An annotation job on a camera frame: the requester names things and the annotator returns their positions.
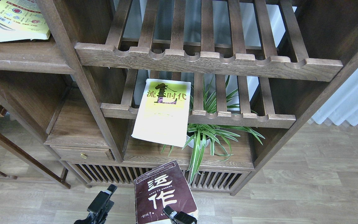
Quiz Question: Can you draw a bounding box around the white plant pot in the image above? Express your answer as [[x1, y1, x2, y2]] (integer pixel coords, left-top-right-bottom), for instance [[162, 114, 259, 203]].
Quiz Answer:
[[186, 136, 210, 148]]

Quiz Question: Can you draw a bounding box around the slatted cabinet door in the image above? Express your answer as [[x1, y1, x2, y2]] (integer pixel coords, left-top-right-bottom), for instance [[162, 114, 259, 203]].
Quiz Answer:
[[181, 168, 250, 192], [69, 163, 152, 186]]

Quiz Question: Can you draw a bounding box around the left slatted cabinet door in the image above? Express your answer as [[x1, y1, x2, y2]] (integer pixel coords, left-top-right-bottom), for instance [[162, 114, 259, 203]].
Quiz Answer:
[[69, 163, 152, 186]]

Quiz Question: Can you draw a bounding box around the green spider plant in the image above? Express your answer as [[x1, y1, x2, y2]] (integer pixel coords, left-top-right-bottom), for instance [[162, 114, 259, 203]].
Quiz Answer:
[[161, 75, 265, 184]]

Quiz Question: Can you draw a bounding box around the right slatted cabinet door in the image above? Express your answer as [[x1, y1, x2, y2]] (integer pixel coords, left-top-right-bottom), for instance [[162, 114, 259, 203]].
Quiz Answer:
[[181, 168, 250, 192]]

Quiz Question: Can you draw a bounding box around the yellow white book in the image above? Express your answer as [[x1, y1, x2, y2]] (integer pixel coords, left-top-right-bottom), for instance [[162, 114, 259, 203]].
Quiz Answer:
[[131, 78, 191, 147]]

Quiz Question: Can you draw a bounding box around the dark wooden bookshelf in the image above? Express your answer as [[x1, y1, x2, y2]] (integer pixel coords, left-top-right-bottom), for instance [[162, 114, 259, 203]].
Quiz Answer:
[[0, 0, 358, 195]]

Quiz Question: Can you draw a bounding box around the maroon thick book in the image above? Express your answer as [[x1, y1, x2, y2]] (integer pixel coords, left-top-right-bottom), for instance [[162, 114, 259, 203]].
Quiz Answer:
[[134, 160, 199, 224]]

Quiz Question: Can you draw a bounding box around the wooden drawer brass knob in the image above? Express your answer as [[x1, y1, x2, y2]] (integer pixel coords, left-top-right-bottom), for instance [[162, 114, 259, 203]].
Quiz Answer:
[[51, 146, 114, 161]]

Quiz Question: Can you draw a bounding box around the green blue illustrated book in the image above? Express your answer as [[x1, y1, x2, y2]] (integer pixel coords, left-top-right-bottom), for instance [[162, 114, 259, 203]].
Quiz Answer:
[[0, 0, 51, 42]]

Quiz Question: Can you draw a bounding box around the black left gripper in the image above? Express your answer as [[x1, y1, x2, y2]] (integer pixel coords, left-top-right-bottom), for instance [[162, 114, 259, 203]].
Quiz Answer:
[[74, 184, 117, 224]]

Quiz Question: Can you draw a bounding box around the white curtain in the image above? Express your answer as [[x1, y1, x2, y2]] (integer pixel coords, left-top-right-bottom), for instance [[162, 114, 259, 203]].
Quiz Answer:
[[311, 68, 358, 126]]

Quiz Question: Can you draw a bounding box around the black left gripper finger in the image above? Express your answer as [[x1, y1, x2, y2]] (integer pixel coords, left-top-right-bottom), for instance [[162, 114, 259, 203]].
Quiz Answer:
[[163, 206, 197, 224]]

